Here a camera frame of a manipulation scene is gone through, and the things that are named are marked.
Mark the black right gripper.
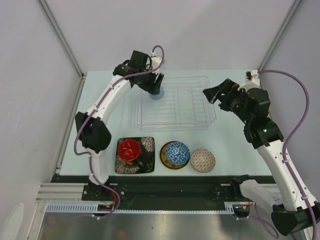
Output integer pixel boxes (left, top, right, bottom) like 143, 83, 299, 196
203, 78, 252, 124

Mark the white slotted cable duct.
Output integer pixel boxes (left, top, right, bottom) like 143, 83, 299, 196
46, 202, 249, 215

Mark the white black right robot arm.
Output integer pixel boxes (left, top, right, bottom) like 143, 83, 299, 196
203, 78, 320, 236

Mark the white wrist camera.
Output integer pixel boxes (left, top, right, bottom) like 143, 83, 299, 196
244, 70, 261, 91
150, 51, 165, 73

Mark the yellow round saucer plate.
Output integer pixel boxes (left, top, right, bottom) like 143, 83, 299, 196
159, 141, 190, 170

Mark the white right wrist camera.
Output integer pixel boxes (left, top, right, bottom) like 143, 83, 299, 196
244, 70, 261, 91

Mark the blue triangle pattern bowl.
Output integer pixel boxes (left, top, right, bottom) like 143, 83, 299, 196
164, 141, 191, 166

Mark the left aluminium frame post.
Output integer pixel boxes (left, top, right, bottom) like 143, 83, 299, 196
36, 0, 87, 80

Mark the brown lattice pattern bowl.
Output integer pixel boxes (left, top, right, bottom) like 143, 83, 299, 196
190, 148, 216, 173

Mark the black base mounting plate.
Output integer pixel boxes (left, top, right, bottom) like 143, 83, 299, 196
49, 174, 293, 203

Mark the red black lacquer cup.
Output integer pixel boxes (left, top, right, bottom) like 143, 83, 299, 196
117, 138, 142, 162

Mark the black floral square plate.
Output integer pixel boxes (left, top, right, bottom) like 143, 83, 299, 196
115, 136, 155, 175

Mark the aluminium frame post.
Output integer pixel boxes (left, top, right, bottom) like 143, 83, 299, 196
257, 0, 305, 71
36, 0, 87, 80

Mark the right aluminium frame post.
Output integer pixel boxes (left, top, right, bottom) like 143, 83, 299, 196
257, 0, 305, 71

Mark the light blue plastic cup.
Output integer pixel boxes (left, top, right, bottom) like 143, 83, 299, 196
149, 85, 165, 101

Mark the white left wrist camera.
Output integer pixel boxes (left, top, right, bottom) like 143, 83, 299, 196
150, 51, 165, 73

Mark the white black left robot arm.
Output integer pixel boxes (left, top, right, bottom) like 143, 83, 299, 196
73, 50, 165, 200

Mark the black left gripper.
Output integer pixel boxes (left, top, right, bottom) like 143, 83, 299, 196
136, 65, 164, 95

